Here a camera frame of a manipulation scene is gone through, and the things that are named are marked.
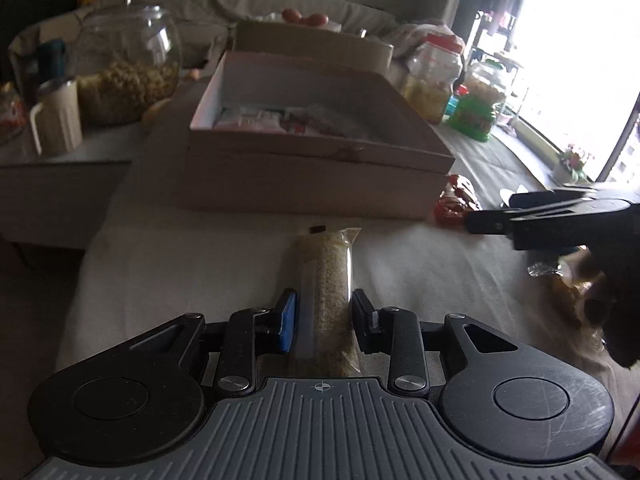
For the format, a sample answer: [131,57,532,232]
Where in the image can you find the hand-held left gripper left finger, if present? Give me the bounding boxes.
[129,288,300,393]

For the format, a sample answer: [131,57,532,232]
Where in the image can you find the white side table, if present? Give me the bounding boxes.
[0,125,146,261]

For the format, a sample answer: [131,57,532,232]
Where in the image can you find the potted plant white pot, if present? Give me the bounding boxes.
[552,146,591,183]

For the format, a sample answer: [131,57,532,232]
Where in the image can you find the large glass jar of peanuts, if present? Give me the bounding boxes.
[75,0,182,126]

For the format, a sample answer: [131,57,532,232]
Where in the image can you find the blue thermos bottle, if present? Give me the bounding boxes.
[37,40,67,86]

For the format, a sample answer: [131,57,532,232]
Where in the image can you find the clear green-edged snack packet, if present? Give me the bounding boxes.
[215,106,286,133]

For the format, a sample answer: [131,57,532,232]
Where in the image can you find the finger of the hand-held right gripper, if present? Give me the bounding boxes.
[465,199,632,252]
[501,187,601,209]

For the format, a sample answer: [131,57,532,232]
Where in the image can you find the long red snack packet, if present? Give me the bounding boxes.
[432,175,481,226]

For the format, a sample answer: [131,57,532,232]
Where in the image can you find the small red snack packet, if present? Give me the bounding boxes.
[282,119,321,136]

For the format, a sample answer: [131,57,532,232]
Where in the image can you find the pile of pale clothes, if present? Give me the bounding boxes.
[390,20,456,56]

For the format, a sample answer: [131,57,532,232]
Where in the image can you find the clear plastic jar red lid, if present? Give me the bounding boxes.
[402,34,465,125]

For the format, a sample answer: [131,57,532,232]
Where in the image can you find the clear rice cracker packet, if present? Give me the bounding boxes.
[277,226,362,378]

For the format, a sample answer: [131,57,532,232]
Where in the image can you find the cream lidded mug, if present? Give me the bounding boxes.
[30,79,83,157]

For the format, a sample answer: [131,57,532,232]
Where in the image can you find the grey covered sofa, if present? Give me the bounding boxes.
[10,0,451,72]

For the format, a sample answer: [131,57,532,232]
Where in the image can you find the white tablecloth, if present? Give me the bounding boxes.
[55,125,640,441]

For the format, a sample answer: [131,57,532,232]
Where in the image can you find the green candy dispenser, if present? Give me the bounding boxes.
[446,60,508,142]

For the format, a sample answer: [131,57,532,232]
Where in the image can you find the yellow clear snack packet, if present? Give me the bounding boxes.
[527,252,608,343]

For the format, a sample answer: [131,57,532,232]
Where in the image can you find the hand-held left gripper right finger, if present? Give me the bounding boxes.
[352,289,518,393]

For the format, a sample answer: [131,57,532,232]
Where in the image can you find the small glass jar red label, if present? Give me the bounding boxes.
[0,82,26,143]

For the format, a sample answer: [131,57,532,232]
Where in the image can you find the pink cardboard box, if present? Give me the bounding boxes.
[186,50,456,220]

